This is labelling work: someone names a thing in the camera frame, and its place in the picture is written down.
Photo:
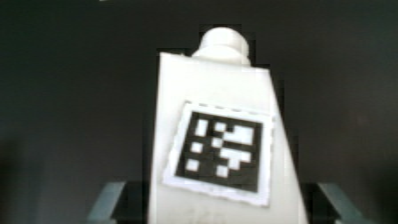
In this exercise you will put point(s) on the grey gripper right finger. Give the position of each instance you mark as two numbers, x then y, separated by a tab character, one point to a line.
334	210

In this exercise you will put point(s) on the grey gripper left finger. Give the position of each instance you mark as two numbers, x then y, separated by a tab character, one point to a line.
103	208

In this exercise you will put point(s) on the white leg block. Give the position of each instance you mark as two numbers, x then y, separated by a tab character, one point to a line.
222	180

